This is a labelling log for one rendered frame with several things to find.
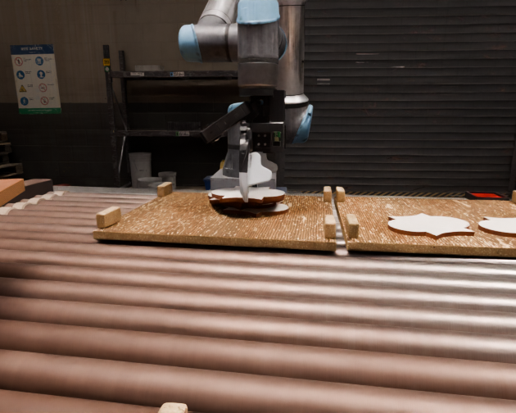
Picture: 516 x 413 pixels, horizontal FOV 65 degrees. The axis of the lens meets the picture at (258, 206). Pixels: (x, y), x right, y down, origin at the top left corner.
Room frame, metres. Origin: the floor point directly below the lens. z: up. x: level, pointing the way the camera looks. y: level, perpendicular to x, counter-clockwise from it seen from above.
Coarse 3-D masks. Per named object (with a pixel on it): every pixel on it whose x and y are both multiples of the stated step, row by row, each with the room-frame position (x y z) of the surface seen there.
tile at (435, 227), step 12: (396, 216) 0.72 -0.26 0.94; (408, 216) 0.72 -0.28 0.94; (420, 216) 0.72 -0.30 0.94; (432, 216) 0.72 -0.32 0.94; (444, 216) 0.72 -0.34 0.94; (396, 228) 0.64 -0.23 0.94; (408, 228) 0.64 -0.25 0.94; (420, 228) 0.64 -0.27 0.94; (432, 228) 0.64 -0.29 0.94; (444, 228) 0.64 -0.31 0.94; (456, 228) 0.64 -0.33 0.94; (468, 228) 0.66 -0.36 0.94
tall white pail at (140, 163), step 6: (132, 156) 5.14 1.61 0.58; (138, 156) 5.12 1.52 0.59; (144, 156) 5.15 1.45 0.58; (150, 156) 5.25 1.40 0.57; (132, 162) 5.15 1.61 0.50; (138, 162) 5.13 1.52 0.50; (144, 162) 5.15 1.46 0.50; (150, 162) 5.24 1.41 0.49; (132, 168) 5.16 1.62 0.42; (138, 168) 5.13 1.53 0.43; (144, 168) 5.15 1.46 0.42; (150, 168) 5.23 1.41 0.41; (132, 174) 5.17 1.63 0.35; (138, 174) 5.13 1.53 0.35; (144, 174) 5.15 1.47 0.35; (150, 174) 5.23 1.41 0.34; (132, 180) 5.18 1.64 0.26; (132, 186) 5.21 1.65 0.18
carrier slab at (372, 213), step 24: (360, 216) 0.75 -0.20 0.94; (384, 216) 0.75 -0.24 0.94; (456, 216) 0.75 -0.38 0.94; (480, 216) 0.75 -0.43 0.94; (504, 216) 0.75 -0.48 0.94; (360, 240) 0.60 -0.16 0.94; (384, 240) 0.60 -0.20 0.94; (408, 240) 0.60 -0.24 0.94; (432, 240) 0.60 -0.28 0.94; (456, 240) 0.60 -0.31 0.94; (480, 240) 0.60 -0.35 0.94; (504, 240) 0.60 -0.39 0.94
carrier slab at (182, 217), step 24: (144, 216) 0.75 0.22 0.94; (168, 216) 0.75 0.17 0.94; (192, 216) 0.75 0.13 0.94; (216, 216) 0.75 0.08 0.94; (240, 216) 0.75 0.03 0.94; (264, 216) 0.75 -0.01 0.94; (288, 216) 0.75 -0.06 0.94; (312, 216) 0.75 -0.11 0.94; (120, 240) 0.65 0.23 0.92; (144, 240) 0.64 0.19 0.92; (168, 240) 0.64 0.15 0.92; (192, 240) 0.63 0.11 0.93; (216, 240) 0.62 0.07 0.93; (240, 240) 0.62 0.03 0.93; (264, 240) 0.61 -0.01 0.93; (288, 240) 0.61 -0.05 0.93; (312, 240) 0.60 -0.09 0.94; (336, 240) 0.61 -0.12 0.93
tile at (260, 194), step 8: (216, 192) 0.78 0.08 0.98; (224, 192) 0.78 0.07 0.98; (232, 192) 0.78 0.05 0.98; (256, 192) 0.78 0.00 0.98; (264, 192) 0.78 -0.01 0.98; (272, 192) 0.78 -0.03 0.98; (280, 192) 0.78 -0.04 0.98; (224, 200) 0.73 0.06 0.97; (232, 200) 0.73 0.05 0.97; (240, 200) 0.73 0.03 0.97; (248, 200) 0.73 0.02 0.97; (256, 200) 0.72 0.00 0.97; (264, 200) 0.74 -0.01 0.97; (272, 200) 0.74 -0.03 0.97
